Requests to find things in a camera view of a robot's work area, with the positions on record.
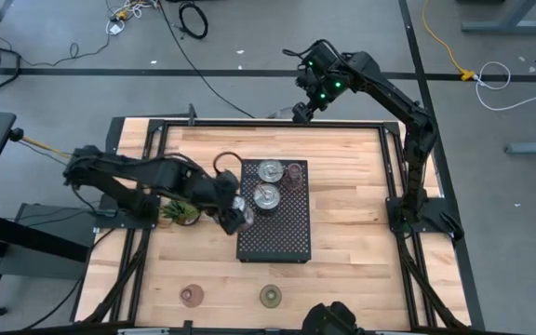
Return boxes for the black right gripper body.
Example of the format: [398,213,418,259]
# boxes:
[295,40,351,106]

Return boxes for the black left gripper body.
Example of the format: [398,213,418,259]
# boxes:
[197,171,230,220]

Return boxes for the candle tin with orange tag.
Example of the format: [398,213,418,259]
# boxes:
[252,182,282,214]

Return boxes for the candle tin with picture label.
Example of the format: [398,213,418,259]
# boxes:
[256,159,286,184]

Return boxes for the small green potted plant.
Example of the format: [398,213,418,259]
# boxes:
[159,198,202,228]

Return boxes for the black perforated metal shelf riser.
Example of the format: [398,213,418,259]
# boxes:
[234,158,313,265]

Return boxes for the black aluminium table frame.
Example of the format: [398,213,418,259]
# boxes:
[70,115,486,335]

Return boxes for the long black floor cable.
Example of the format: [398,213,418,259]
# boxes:
[155,0,256,120]

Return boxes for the yellow extension cable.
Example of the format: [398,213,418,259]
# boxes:
[421,0,476,83]

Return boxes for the coiled black cable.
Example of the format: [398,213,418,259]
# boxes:
[178,2,209,41]

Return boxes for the orange cable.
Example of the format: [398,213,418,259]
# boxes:
[20,135,72,159]

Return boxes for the white floor cable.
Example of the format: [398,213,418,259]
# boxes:
[475,60,536,113]

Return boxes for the white cables with power adapter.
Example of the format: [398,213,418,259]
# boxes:
[104,0,157,36]

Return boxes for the thin black floor cable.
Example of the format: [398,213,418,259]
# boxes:
[20,34,111,69]

